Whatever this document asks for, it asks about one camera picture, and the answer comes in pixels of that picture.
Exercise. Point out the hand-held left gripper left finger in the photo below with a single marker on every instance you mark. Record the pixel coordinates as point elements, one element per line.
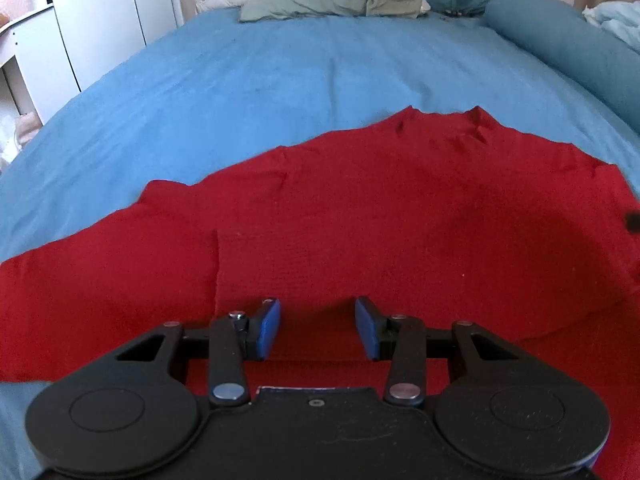
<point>267,329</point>

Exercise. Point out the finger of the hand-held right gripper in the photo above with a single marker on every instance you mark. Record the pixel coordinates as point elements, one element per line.
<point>634,222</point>

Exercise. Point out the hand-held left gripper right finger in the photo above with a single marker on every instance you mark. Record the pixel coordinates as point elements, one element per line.
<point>365,329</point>

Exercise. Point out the red sweater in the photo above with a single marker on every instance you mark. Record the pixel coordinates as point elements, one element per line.
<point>400,210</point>

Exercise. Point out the light blue blanket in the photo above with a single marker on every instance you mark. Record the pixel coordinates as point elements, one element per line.
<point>617,22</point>

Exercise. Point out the teal bolster cushion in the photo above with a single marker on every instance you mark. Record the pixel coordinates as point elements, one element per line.
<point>550,35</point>

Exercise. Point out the blue bed sheet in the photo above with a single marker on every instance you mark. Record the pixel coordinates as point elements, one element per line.
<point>250,85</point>

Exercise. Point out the pale cloth pile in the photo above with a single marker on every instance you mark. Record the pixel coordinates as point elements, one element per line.
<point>17,132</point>

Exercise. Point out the grey-green pillow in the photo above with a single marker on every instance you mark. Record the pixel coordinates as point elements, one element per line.
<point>325,2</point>

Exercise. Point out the white wardrobe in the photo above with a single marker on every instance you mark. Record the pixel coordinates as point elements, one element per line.
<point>110,10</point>

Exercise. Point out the white shelf unit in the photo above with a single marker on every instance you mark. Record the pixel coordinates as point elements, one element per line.
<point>35,55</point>

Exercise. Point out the pink basket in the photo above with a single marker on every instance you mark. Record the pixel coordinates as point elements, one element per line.
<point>14,2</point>

